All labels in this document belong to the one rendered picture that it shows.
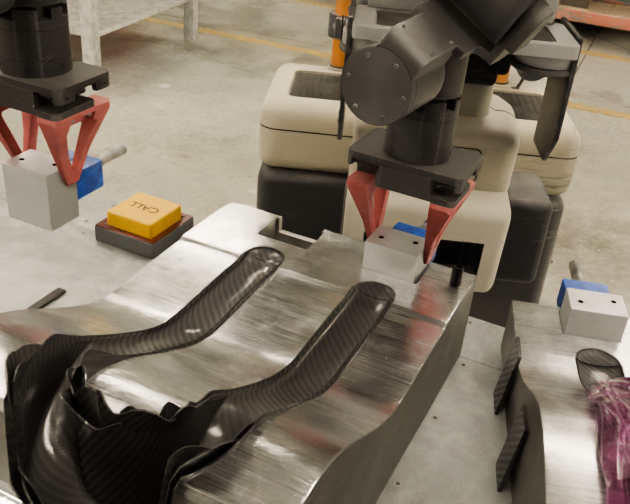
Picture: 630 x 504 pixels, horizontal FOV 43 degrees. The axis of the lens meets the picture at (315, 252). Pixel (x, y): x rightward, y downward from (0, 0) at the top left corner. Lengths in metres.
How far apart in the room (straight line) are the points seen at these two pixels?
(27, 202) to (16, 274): 0.16
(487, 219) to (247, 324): 0.51
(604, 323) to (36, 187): 0.51
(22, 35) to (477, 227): 0.64
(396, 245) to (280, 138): 0.67
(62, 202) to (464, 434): 0.40
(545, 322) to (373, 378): 0.22
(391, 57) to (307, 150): 0.80
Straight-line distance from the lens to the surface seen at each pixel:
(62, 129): 0.67
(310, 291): 0.68
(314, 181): 1.37
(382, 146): 0.68
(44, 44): 0.67
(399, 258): 0.69
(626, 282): 2.68
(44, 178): 0.71
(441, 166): 0.66
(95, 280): 0.85
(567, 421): 0.58
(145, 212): 0.90
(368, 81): 0.57
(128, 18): 4.03
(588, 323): 0.74
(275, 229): 0.79
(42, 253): 0.91
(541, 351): 0.71
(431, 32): 0.58
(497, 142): 1.07
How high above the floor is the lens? 1.25
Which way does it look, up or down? 30 degrees down
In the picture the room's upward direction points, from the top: 5 degrees clockwise
